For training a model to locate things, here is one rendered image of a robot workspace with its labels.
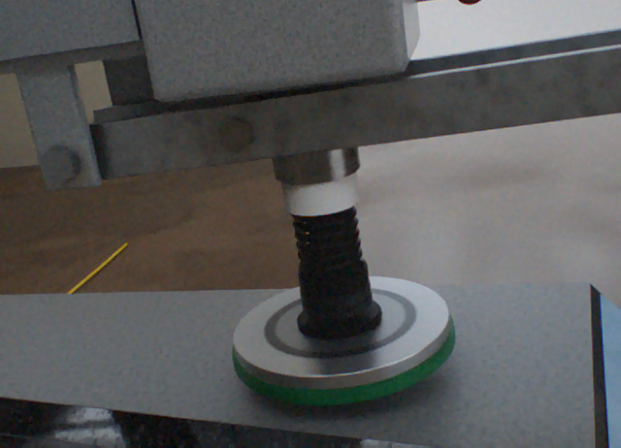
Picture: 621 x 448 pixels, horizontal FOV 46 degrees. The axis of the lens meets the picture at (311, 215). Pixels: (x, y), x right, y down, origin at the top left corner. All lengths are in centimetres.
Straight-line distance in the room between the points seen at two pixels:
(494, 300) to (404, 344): 23
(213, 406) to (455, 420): 23
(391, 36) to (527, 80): 12
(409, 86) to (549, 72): 11
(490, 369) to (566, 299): 17
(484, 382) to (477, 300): 18
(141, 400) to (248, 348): 14
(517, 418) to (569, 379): 8
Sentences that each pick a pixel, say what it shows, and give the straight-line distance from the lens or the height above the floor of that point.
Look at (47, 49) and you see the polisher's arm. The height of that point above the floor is 118.
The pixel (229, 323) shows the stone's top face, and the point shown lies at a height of 82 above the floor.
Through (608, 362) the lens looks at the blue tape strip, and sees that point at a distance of 78.
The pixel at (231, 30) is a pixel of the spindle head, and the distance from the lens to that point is 56.
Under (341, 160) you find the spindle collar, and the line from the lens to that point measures 65.
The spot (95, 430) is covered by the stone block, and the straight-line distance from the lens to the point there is 80.
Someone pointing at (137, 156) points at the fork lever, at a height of 108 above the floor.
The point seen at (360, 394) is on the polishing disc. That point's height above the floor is 86.
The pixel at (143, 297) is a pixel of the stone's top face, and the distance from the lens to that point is 104.
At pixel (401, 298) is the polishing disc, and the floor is 88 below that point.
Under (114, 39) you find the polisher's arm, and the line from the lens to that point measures 61.
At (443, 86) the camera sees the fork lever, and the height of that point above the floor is 111.
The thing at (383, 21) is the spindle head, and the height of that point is 116.
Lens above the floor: 120
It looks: 17 degrees down
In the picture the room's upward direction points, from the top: 9 degrees counter-clockwise
